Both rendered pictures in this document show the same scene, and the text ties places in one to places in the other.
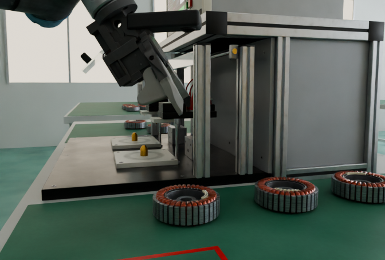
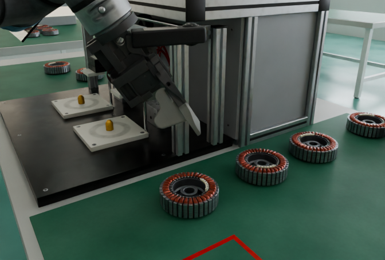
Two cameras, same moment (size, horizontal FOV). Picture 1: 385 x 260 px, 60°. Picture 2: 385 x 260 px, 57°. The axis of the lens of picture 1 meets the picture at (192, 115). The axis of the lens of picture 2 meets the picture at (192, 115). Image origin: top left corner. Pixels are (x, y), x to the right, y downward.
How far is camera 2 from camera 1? 0.26 m
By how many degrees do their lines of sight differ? 24
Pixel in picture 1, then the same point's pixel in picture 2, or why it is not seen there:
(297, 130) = (258, 98)
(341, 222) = (309, 189)
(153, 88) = (170, 111)
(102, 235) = (133, 242)
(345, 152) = (293, 109)
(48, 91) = not seen: outside the picture
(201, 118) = not seen: hidden behind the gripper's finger
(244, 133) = (217, 109)
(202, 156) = (181, 136)
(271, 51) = (241, 31)
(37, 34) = not seen: outside the picture
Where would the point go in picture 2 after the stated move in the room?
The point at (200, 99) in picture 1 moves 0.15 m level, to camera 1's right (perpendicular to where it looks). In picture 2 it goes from (180, 85) to (244, 79)
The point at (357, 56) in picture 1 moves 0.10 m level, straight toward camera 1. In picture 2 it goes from (307, 26) to (314, 31)
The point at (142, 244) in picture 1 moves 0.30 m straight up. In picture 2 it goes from (174, 245) to (170, 63)
